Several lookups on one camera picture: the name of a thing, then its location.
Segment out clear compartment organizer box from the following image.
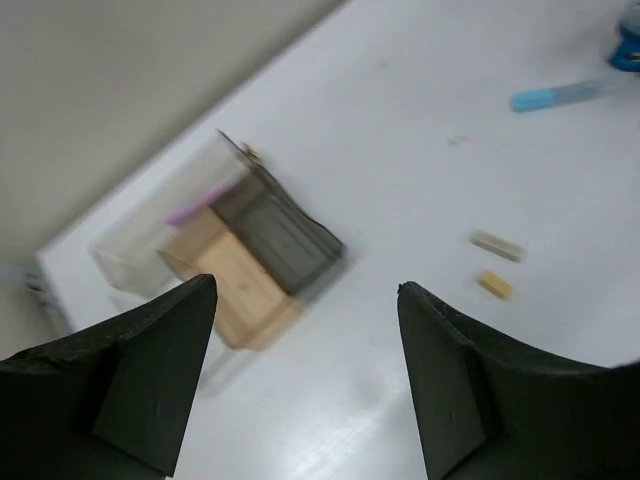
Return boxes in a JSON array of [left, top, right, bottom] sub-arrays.
[[90, 131, 346, 350]]

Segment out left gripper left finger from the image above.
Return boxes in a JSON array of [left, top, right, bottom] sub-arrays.
[[1, 274, 218, 479]]

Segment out blue highlighter pen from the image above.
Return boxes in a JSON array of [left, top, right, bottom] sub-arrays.
[[509, 80, 607, 113]]

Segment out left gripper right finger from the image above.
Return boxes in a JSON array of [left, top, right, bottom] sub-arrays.
[[397, 282, 639, 479]]

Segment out yellow eraser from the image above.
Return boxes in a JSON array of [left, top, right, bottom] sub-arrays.
[[476, 270, 513, 300]]

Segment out pink highlighter pen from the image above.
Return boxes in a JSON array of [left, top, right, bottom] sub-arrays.
[[164, 178, 239, 227]]

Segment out blue patterned tape roll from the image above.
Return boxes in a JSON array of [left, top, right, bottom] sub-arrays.
[[608, 1, 640, 73]]

